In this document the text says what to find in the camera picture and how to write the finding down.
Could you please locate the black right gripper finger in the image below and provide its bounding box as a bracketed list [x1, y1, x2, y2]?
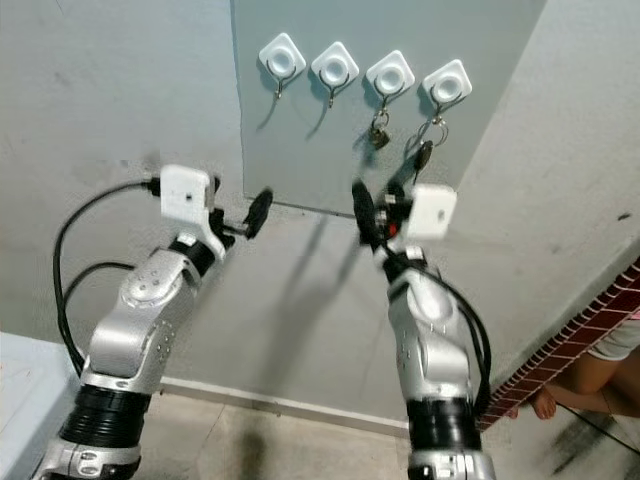
[351, 178, 382, 247]
[389, 140, 437, 197]

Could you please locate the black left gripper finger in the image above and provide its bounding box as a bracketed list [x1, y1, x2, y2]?
[245, 188, 274, 237]

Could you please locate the small hanging key bunch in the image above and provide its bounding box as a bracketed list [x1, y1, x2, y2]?
[368, 108, 393, 151]

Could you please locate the red tiled ledge edge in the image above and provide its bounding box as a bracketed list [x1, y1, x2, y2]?
[478, 258, 640, 431]

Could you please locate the white table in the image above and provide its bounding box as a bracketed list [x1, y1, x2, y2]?
[0, 332, 83, 480]

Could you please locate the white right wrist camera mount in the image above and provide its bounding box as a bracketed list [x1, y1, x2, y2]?
[405, 183, 459, 243]

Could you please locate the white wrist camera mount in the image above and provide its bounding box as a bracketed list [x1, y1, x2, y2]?
[160, 165, 223, 263]
[405, 183, 459, 243]

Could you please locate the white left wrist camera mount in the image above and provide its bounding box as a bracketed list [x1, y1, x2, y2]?
[160, 165, 223, 263]

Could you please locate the white square adhesive wall hook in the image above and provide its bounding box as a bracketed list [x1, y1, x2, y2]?
[257, 32, 308, 99]
[421, 58, 474, 119]
[365, 50, 417, 106]
[310, 41, 361, 108]

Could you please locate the grey wall panel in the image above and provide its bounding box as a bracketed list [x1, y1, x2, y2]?
[228, 0, 549, 216]

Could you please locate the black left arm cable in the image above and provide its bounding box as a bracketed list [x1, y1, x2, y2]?
[53, 177, 169, 379]

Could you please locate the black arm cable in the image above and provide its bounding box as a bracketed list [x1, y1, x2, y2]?
[53, 177, 169, 379]
[420, 258, 496, 416]

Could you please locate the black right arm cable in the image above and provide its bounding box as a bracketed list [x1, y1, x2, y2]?
[420, 258, 496, 416]

